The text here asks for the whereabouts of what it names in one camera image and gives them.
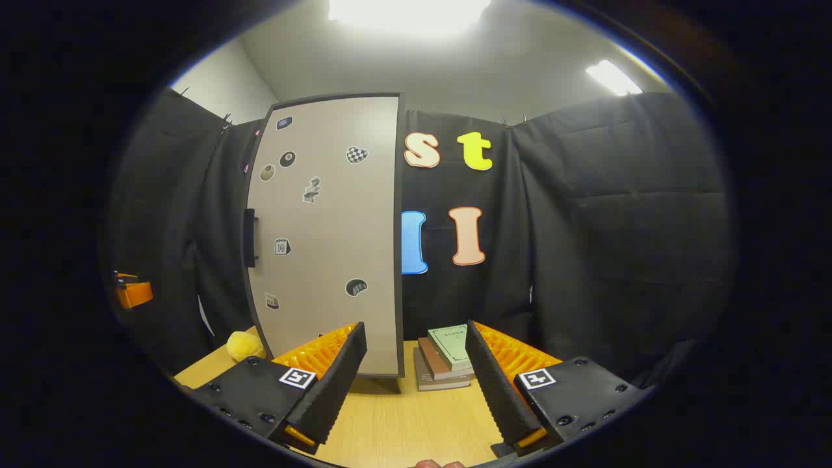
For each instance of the grey book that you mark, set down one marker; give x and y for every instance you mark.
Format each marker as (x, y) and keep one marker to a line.
(429, 383)

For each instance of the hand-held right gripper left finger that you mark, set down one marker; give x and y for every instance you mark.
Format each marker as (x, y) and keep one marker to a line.
(331, 390)

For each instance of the wide ceiling light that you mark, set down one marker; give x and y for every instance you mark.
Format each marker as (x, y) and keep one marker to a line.
(409, 13)

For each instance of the yellow plush toy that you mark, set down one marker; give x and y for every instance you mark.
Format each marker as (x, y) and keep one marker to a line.
(244, 346)

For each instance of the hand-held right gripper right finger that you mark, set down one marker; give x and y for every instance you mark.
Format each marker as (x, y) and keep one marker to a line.
(500, 396)

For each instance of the narrow ceiling light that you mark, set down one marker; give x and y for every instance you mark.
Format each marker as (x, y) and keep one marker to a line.
(612, 78)

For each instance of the grey cabinet door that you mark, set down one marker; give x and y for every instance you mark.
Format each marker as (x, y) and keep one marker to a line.
(325, 260)

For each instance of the dark grey cabinet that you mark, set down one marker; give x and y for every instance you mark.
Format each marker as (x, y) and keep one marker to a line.
(402, 260)

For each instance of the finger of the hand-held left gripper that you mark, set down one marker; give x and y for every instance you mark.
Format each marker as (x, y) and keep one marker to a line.
(133, 294)

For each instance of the black backdrop cloth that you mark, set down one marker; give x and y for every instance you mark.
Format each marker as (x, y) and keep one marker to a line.
(617, 227)

